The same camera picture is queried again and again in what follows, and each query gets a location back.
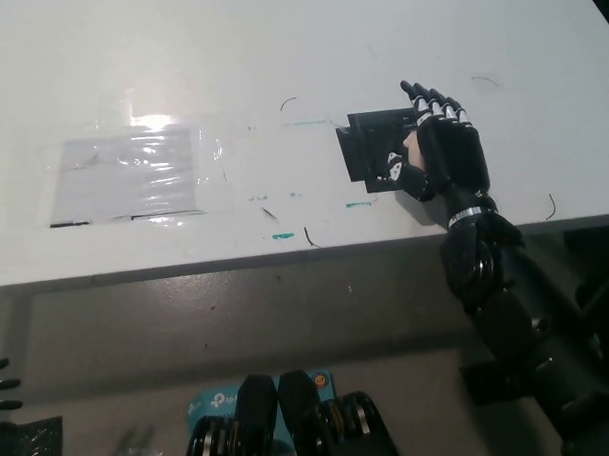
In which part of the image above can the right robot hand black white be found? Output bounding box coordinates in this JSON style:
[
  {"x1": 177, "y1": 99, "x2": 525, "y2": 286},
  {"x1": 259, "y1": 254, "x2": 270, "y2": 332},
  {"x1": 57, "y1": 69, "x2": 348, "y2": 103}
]
[{"x1": 384, "y1": 79, "x2": 506, "y2": 232}]

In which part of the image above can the pink dumpling squeeze toy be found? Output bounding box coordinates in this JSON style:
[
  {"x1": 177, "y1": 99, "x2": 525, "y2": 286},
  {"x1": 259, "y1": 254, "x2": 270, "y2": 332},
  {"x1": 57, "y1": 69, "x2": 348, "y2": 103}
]
[{"x1": 401, "y1": 129, "x2": 423, "y2": 169}]

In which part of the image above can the clear plastic film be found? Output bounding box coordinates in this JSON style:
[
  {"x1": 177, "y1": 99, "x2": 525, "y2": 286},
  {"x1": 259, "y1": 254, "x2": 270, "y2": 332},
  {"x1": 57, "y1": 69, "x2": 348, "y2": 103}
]
[{"x1": 33, "y1": 106, "x2": 242, "y2": 237}]

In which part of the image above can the black square tape mask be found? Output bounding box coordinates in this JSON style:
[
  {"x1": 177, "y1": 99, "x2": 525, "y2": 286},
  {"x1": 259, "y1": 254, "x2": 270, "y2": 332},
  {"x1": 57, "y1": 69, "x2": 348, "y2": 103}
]
[{"x1": 331, "y1": 104, "x2": 431, "y2": 197}]

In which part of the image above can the black floor tape patch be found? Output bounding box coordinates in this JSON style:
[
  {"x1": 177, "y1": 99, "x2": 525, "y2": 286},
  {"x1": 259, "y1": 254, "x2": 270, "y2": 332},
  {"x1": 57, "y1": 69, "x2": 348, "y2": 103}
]
[
  {"x1": 456, "y1": 358, "x2": 534, "y2": 410},
  {"x1": 0, "y1": 412, "x2": 65, "y2": 456}
]

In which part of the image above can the teal tp-link box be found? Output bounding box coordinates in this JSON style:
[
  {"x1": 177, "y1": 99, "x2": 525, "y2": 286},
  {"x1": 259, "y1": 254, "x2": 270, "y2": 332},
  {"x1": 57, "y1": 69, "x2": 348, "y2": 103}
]
[{"x1": 184, "y1": 364, "x2": 337, "y2": 456}]

